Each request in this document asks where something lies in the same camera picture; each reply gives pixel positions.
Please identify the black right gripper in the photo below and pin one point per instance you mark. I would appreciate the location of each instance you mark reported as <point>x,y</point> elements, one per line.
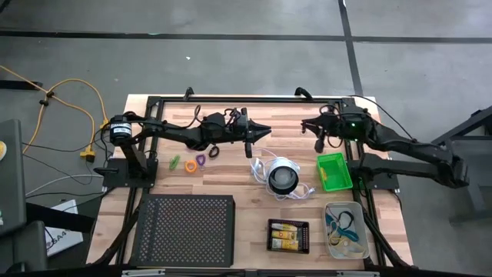
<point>334,125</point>

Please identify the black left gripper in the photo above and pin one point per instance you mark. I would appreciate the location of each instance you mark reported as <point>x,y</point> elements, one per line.
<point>240,129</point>

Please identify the green plastic bin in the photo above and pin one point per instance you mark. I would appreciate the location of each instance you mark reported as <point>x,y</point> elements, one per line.
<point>336,169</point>

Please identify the clear plastic bin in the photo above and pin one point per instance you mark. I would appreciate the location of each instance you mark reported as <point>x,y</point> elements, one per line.
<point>359,209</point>

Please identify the black mesh basket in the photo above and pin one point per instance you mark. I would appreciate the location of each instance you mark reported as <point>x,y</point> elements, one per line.
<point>306,235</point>

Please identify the thin yellow rubber band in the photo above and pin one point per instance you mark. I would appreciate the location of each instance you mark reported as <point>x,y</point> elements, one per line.
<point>336,241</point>

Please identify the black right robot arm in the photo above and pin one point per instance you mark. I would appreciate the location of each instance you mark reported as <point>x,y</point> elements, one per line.
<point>407,148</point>

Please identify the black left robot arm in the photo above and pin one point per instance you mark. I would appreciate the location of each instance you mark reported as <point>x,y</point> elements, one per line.
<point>169,132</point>

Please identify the black desk foot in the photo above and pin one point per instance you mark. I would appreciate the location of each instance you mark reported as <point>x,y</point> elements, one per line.
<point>19,84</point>

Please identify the black perforated metal shelf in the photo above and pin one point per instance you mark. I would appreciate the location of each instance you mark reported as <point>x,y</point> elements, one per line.
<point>184,231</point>

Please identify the black side table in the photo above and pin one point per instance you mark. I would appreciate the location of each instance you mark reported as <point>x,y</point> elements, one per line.
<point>476,184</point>

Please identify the white printed box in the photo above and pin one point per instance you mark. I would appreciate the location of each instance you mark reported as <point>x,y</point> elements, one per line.
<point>67,242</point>

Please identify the grey laptop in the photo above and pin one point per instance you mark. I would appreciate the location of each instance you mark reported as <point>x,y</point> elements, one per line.
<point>11,184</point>

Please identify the yellow round object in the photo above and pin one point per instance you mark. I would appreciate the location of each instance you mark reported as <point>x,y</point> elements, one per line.
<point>2,151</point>

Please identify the black aluminium table frame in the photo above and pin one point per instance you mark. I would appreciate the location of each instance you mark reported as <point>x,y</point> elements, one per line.
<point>250,99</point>

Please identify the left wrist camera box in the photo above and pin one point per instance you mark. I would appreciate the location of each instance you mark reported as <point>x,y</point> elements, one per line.
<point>214,121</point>

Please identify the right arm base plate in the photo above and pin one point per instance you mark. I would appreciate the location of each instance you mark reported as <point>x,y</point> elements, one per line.
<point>384,184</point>

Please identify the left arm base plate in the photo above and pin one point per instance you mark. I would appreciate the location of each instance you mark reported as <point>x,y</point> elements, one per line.
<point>115,177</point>

